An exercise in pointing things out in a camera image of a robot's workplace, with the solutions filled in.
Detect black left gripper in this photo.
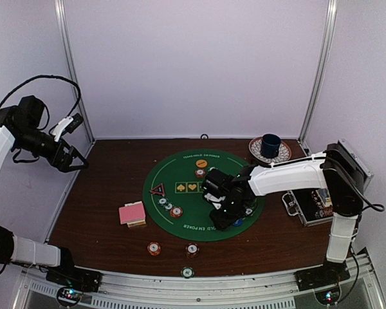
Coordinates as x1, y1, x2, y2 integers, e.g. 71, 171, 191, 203
12, 126, 89, 172

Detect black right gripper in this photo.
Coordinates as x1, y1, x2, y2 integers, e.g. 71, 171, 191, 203
210, 197, 247, 231

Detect red 5 chip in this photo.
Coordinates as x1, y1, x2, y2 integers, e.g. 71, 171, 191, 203
169, 207, 183, 218
195, 169, 206, 178

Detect brown 100 chip stack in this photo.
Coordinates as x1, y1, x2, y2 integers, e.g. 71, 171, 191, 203
185, 243, 199, 258

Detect green 20 chip stack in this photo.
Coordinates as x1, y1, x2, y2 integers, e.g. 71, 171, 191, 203
181, 267, 194, 279

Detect red backed card deck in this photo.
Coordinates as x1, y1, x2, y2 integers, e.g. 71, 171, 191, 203
118, 201, 145, 225

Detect red chip stack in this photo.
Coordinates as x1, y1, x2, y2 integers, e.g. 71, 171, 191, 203
147, 242, 161, 256

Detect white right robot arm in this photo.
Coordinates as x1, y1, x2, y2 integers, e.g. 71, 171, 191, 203
201, 140, 385, 285

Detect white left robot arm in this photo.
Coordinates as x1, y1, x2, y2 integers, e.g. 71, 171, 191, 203
0, 97, 89, 286

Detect blue small blind button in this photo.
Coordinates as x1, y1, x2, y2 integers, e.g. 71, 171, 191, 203
233, 218, 243, 227

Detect orange big blind button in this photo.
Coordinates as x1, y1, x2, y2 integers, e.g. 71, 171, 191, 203
196, 159, 208, 169

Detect round green poker mat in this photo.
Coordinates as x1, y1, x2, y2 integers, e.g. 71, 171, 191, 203
143, 149, 265, 242

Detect black red triangular dealer button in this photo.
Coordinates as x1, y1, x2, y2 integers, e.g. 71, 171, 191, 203
149, 183, 165, 196

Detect dark blue mug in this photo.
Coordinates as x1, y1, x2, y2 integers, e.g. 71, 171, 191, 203
261, 133, 281, 158

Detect patterned saucer plate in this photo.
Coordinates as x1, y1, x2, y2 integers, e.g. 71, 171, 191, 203
248, 136, 291, 164

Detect aluminium poker chip case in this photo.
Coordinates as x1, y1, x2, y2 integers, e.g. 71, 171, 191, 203
282, 138, 373, 226

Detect playing card box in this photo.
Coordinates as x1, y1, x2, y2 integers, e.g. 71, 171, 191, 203
125, 201, 146, 228

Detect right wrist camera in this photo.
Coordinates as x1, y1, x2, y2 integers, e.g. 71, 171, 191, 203
201, 169, 234, 210

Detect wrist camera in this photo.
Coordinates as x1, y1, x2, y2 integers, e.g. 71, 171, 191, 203
50, 113, 84, 142
201, 169, 234, 210

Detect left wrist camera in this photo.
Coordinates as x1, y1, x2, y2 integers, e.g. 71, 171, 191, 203
50, 113, 84, 142

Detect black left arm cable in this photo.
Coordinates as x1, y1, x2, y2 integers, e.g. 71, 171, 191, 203
0, 75, 82, 125

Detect aluminium table front rail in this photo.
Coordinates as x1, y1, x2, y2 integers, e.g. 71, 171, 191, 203
10, 254, 386, 308

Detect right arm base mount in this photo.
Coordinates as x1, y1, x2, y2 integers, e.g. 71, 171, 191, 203
295, 261, 351, 306

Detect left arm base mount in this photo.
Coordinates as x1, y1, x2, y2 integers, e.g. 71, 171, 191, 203
44, 247, 102, 308

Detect left aluminium frame post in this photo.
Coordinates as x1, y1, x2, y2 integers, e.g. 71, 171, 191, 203
54, 0, 95, 144

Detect aluminium frame post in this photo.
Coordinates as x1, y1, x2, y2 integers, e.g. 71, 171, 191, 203
54, 0, 95, 144
298, 0, 338, 147

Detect right aluminium frame post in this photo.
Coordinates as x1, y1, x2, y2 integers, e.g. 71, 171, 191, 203
298, 0, 338, 147

